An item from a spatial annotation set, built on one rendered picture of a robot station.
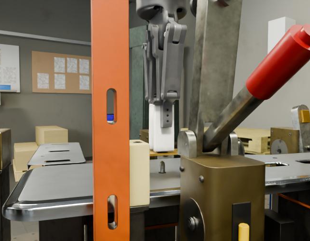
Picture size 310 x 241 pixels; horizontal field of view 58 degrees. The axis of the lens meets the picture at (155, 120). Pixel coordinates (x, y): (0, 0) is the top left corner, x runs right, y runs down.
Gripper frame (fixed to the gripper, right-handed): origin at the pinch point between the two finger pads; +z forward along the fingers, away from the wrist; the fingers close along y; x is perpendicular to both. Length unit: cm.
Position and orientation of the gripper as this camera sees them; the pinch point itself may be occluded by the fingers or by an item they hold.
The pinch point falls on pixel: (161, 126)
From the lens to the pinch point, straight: 41.9
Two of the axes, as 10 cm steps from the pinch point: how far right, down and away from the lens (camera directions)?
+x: -9.5, 0.1, -3.0
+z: 0.0, 10.0, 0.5
